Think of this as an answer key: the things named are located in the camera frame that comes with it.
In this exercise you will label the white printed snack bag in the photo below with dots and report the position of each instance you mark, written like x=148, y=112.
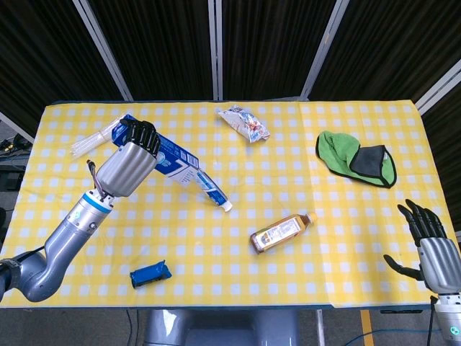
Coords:
x=244, y=123

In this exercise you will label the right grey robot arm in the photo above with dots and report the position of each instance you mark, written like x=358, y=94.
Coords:
x=448, y=319

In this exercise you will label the green microfibre cloth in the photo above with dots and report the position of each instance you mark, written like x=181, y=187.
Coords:
x=354, y=158

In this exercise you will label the bundle of clear straws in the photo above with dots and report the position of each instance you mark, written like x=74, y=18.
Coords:
x=90, y=143

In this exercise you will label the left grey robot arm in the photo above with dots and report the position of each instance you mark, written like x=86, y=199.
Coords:
x=54, y=241

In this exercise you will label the yellow checked tablecloth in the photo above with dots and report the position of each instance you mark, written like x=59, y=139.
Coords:
x=252, y=259

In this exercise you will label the black folding screen partition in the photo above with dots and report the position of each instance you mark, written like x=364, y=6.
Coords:
x=230, y=47

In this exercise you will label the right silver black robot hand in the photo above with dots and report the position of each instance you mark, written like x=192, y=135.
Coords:
x=434, y=252

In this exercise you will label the blue white toothpaste box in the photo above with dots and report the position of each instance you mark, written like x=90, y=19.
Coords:
x=169, y=155

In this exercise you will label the amber tea bottle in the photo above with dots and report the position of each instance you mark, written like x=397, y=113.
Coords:
x=282, y=230

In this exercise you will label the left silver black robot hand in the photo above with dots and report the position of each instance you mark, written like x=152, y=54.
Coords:
x=126, y=169

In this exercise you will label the blue white toothpaste tube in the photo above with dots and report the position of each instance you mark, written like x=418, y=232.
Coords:
x=213, y=192

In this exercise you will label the blue foil snack packet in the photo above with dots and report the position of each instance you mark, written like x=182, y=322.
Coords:
x=149, y=274

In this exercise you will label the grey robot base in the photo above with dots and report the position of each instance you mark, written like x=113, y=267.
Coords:
x=221, y=326

